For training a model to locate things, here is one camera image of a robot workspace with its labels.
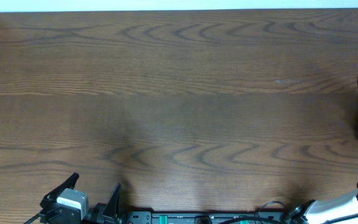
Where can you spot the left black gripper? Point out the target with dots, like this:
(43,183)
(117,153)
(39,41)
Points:
(74,178)

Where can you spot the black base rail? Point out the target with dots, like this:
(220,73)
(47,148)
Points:
(147,217)

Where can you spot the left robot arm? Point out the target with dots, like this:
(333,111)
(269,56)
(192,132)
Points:
(95,215)

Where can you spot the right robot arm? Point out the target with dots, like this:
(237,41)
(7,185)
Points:
(343,209)

